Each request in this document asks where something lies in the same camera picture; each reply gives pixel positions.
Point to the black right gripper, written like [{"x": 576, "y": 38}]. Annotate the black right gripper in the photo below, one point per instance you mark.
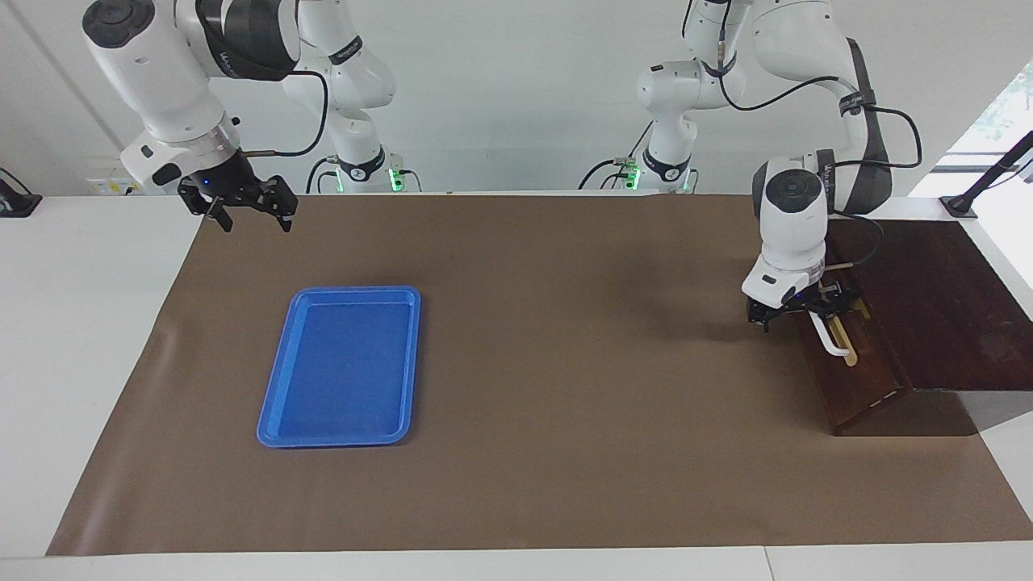
[{"x": 226, "y": 181}]

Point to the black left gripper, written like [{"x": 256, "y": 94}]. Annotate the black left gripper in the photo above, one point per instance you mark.
[{"x": 779, "y": 311}]

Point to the dark wooden drawer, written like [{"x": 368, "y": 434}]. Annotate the dark wooden drawer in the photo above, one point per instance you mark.
[{"x": 867, "y": 391}]

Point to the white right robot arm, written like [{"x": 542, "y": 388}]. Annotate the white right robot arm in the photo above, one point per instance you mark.
[{"x": 161, "y": 73}]

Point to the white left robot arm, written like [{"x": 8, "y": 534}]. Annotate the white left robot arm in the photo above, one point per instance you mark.
[{"x": 795, "y": 226}]

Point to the dark wooden drawer cabinet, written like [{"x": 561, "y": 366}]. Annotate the dark wooden drawer cabinet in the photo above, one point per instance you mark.
[{"x": 952, "y": 307}]

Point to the blue plastic tray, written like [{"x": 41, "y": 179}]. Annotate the blue plastic tray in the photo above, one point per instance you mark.
[{"x": 339, "y": 371}]

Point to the bright window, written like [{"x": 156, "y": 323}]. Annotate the bright window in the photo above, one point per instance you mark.
[{"x": 1009, "y": 105}]

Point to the brown table mat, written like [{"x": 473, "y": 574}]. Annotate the brown table mat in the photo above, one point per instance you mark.
[{"x": 565, "y": 363}]

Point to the white wall socket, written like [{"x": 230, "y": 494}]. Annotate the white wall socket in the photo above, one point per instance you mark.
[{"x": 109, "y": 188}]

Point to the black camera stand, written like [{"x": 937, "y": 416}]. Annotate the black camera stand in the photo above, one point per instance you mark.
[{"x": 960, "y": 206}]

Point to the black clamp mount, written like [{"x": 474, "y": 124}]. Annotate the black clamp mount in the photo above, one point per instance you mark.
[{"x": 16, "y": 206}]

